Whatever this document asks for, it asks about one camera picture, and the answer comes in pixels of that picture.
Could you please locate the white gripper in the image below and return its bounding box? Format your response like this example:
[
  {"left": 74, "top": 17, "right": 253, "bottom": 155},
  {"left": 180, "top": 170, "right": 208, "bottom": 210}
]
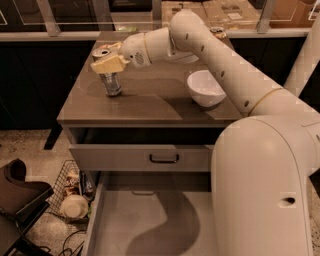
[{"left": 91, "top": 33, "right": 149, "bottom": 74}]

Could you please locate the silver redbull can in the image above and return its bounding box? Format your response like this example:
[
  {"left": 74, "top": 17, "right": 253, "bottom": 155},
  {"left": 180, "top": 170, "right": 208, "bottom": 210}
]
[{"left": 92, "top": 48, "right": 121, "bottom": 97}]

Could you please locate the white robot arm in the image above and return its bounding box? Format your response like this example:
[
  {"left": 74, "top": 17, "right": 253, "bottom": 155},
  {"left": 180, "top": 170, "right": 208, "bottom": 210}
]
[{"left": 91, "top": 10, "right": 320, "bottom": 256}]

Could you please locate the grey drawer cabinet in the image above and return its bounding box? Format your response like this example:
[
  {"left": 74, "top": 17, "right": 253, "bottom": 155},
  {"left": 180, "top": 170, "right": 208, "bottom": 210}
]
[{"left": 56, "top": 30, "right": 269, "bottom": 256}]

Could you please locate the brown patterned drink can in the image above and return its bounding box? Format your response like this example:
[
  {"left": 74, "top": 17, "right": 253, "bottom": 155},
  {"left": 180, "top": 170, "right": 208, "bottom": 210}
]
[{"left": 210, "top": 27, "right": 227, "bottom": 40}]

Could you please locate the grey top drawer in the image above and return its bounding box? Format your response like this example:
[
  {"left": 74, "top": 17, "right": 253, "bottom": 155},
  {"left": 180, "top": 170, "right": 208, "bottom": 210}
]
[{"left": 68, "top": 127, "right": 221, "bottom": 173}]

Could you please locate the grey drawer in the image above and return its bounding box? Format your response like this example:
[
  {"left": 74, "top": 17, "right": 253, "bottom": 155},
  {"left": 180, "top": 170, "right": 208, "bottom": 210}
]
[
  {"left": 81, "top": 172, "right": 217, "bottom": 256},
  {"left": 68, "top": 127, "right": 221, "bottom": 173}
]

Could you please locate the grey middle drawer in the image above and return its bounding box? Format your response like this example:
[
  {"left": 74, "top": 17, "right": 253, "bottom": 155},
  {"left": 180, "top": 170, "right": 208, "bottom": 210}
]
[{"left": 81, "top": 172, "right": 217, "bottom": 256}]

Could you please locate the cardboard box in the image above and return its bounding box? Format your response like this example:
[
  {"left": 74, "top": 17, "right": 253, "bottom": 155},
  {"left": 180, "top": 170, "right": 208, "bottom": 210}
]
[{"left": 162, "top": 0, "right": 260, "bottom": 30}]

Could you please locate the snack bag in basket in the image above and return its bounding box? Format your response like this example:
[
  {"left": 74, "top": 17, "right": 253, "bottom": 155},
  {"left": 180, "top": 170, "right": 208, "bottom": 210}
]
[{"left": 64, "top": 171, "right": 80, "bottom": 197}]

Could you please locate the white bowl in basket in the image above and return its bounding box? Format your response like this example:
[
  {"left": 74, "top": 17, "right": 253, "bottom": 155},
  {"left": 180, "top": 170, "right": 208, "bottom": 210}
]
[{"left": 60, "top": 195, "right": 88, "bottom": 219}]

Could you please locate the black chair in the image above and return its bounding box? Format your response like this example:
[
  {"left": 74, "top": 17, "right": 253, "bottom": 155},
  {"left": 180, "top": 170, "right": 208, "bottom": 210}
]
[{"left": 0, "top": 159, "right": 54, "bottom": 256}]

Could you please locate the black top drawer handle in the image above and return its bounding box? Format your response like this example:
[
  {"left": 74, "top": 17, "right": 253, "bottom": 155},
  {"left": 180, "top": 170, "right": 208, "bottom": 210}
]
[{"left": 149, "top": 154, "right": 180, "bottom": 164}]

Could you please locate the black wire basket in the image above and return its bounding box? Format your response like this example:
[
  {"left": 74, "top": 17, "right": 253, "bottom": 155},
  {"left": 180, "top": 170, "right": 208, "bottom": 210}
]
[{"left": 48, "top": 160, "right": 89, "bottom": 224}]

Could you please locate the black floor cable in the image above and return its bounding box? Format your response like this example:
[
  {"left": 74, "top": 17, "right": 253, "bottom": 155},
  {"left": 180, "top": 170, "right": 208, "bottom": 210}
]
[{"left": 58, "top": 229, "right": 87, "bottom": 256}]

